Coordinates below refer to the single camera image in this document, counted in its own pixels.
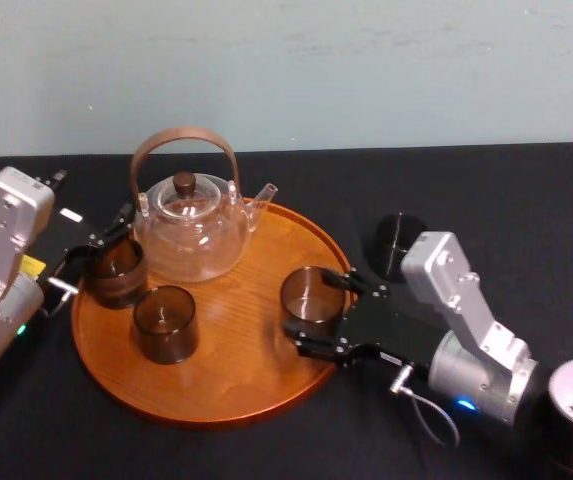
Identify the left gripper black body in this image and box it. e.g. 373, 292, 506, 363
18, 202, 105, 306

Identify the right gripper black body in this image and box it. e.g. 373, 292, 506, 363
336, 283, 448, 375

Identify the smoky brown glass cup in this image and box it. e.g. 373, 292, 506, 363
369, 212, 430, 282
88, 238, 148, 310
280, 267, 347, 339
132, 284, 200, 365

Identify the round wooden tray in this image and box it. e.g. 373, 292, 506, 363
70, 197, 353, 431

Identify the glass teapot lid, wooden knob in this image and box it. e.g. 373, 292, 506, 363
157, 171, 217, 222

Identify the black table cloth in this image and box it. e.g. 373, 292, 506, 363
0, 142, 573, 480

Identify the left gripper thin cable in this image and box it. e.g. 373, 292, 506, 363
45, 276, 80, 317

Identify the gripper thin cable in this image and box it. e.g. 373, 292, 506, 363
45, 276, 80, 317
389, 364, 462, 449

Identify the glass teapot with wooden handle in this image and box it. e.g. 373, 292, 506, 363
129, 125, 280, 283

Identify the right gripper thin cable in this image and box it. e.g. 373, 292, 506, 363
389, 364, 462, 449

